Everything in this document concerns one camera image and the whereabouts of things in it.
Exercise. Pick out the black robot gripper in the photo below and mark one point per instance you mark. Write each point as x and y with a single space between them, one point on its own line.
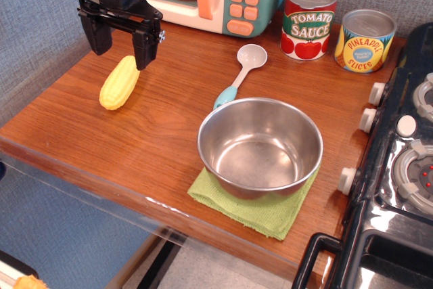
99 16

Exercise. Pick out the stainless steel pan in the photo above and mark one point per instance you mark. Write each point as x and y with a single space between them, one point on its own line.
259 148

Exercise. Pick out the green towel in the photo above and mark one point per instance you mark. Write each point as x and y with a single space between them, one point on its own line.
273 220

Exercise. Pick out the yellow toy corn cob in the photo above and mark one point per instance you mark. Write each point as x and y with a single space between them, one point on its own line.
120 84

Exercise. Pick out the tomato sauce can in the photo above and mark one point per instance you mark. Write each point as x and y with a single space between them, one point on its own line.
306 28

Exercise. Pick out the pineapple slices can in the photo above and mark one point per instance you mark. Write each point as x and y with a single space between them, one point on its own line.
364 40

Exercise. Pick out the orange object at corner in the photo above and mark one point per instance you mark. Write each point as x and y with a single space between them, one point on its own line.
29 282

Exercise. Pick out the black toy stove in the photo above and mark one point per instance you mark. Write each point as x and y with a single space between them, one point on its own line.
387 225

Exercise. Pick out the grey spoon with teal handle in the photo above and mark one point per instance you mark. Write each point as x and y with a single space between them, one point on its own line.
250 56

